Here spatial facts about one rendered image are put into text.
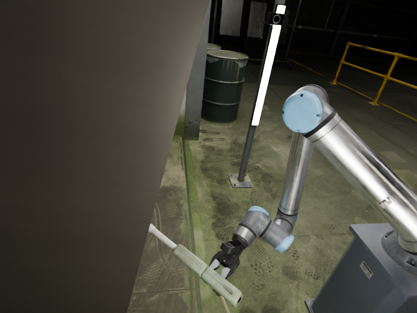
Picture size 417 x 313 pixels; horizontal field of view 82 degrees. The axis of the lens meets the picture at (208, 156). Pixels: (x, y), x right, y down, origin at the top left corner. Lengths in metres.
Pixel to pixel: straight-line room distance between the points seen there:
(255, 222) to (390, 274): 0.50
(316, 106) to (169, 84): 0.50
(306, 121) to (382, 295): 0.75
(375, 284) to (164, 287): 1.00
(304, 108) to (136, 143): 0.52
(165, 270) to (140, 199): 1.15
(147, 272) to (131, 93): 1.33
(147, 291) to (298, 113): 1.20
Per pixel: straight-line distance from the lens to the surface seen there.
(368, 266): 1.23
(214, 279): 0.96
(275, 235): 1.08
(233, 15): 7.49
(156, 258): 1.63
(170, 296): 1.50
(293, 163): 1.01
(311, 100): 0.75
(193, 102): 2.69
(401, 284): 1.15
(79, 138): 0.39
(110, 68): 0.35
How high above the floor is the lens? 1.38
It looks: 32 degrees down
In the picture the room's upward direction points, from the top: 7 degrees clockwise
